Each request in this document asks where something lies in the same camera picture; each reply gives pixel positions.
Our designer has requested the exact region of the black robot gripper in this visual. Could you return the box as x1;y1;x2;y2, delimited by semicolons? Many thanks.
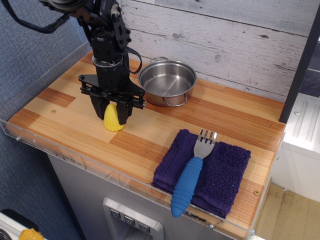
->
77;59;147;126

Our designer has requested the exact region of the yellow corn-shaped shaker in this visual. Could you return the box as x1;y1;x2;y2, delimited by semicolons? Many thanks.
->
103;103;124;132

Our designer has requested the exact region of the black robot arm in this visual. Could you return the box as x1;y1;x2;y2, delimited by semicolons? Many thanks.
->
42;0;145;125

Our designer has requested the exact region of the stainless steel pot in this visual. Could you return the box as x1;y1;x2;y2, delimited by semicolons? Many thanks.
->
138;58;197;107

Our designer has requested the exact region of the grey toy fridge cabinet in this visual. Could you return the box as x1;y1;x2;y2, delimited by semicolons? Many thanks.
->
46;152;241;240

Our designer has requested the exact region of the clear acrylic edge guard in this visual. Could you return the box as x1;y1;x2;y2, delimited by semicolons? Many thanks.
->
0;44;285;240

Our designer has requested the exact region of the silver dispenser button panel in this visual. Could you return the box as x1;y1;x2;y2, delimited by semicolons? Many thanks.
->
102;197;165;240

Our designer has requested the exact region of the purple folded towel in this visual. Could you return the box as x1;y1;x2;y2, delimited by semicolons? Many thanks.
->
151;129;251;218

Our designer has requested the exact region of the yellow object bottom left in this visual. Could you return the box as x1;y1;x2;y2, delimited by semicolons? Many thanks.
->
18;228;45;240

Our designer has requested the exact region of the white ridged appliance right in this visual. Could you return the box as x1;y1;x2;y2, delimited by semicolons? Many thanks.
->
271;93;320;202

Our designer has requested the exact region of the black braided cable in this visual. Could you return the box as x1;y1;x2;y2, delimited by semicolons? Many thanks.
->
2;0;71;34

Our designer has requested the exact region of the blue-handled metal fork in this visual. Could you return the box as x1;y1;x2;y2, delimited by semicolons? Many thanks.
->
170;129;218;218

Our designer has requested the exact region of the dark right upright post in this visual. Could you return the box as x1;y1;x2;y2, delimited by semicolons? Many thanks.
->
278;6;320;124

